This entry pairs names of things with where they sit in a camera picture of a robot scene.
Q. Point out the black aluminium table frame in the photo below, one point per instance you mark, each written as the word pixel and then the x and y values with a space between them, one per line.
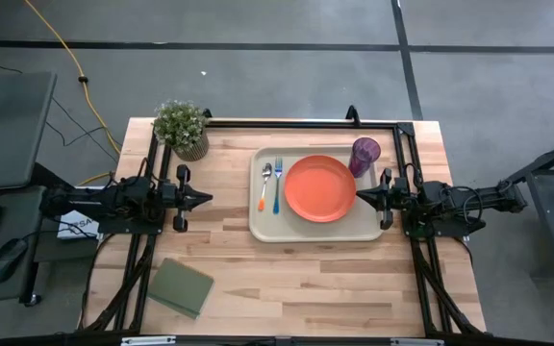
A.
pixel 306 124

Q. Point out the black computer mouse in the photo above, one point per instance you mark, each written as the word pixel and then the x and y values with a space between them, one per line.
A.
pixel 7 259

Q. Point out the dark grey metal stand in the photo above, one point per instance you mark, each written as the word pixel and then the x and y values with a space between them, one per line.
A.
pixel 546 202

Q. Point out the potted green plant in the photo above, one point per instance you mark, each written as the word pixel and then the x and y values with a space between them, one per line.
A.
pixel 181 126

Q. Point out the white printed box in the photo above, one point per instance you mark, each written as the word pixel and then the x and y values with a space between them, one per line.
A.
pixel 77 226

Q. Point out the beige plastic tray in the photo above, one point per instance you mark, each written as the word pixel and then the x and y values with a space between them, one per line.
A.
pixel 306 231

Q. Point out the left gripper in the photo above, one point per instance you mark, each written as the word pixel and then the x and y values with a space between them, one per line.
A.
pixel 181 197

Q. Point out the dark grey desk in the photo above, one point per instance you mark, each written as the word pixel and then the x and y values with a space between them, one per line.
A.
pixel 12 216

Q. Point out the purple plastic cup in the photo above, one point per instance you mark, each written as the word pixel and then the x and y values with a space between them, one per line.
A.
pixel 363 156

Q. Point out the silver metal bracket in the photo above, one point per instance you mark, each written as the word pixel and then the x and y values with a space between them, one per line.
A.
pixel 147 340
pixel 416 342

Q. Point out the orange plate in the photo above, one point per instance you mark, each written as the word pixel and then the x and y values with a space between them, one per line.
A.
pixel 320 188

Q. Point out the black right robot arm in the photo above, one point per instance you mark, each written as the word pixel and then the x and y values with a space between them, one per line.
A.
pixel 460 204

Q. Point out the grey laptop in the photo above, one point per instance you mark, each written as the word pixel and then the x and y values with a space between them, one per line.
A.
pixel 7 130

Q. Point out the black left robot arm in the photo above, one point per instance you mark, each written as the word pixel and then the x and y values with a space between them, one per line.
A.
pixel 104 202

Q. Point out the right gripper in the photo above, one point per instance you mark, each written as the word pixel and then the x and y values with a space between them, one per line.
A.
pixel 390 199

